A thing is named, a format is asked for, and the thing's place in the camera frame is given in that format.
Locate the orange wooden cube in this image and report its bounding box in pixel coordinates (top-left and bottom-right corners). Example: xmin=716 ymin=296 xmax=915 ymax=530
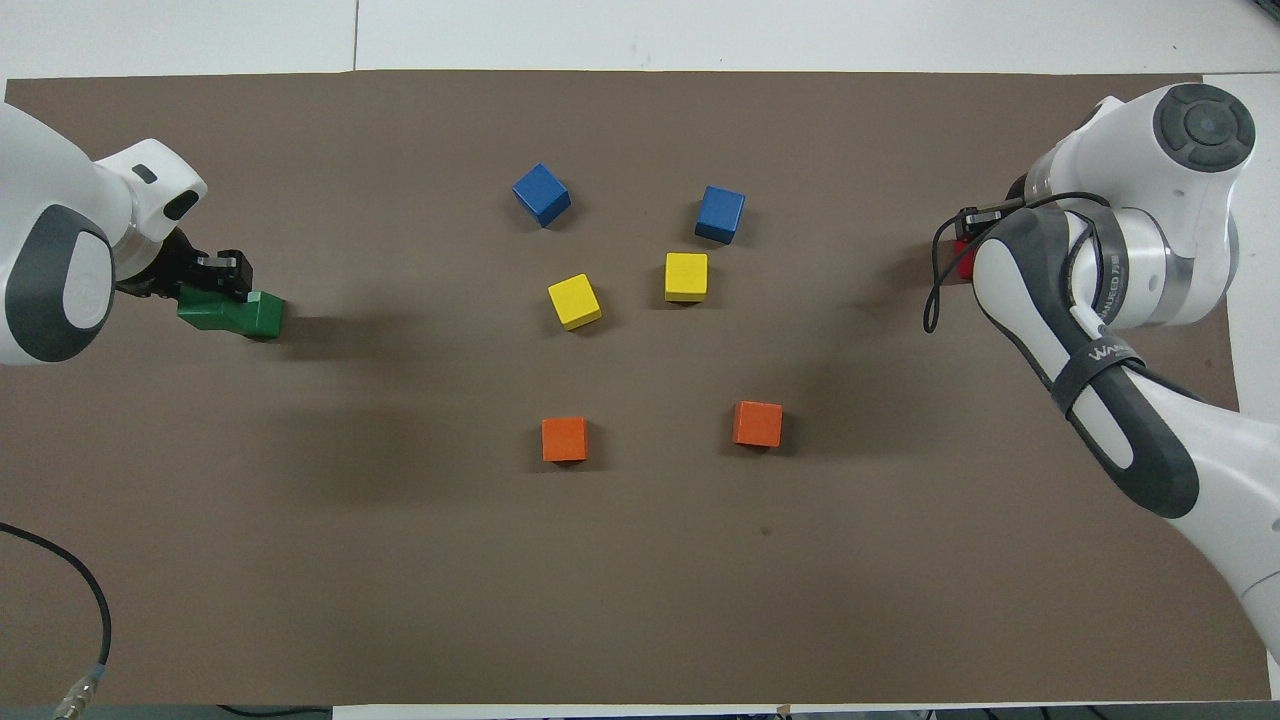
xmin=541 ymin=416 xmax=590 ymax=464
xmin=732 ymin=400 xmax=784 ymax=450

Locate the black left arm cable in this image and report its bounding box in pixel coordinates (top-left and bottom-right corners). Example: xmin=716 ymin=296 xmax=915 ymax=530
xmin=0 ymin=522 xmax=113 ymax=719

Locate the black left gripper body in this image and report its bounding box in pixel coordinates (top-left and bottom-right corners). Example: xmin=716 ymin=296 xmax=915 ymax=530
xmin=118 ymin=228 xmax=206 ymax=299

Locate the blue wooden cube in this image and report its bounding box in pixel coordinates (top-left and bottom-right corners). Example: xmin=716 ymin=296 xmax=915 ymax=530
xmin=511 ymin=163 xmax=572 ymax=229
xmin=694 ymin=185 xmax=747 ymax=246

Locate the yellow wooden cube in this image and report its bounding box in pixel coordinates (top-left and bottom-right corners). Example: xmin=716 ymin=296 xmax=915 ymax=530
xmin=547 ymin=273 xmax=604 ymax=332
xmin=664 ymin=252 xmax=710 ymax=304

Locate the brown paper mat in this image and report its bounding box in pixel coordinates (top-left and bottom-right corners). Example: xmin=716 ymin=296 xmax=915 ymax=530
xmin=0 ymin=70 xmax=1273 ymax=706

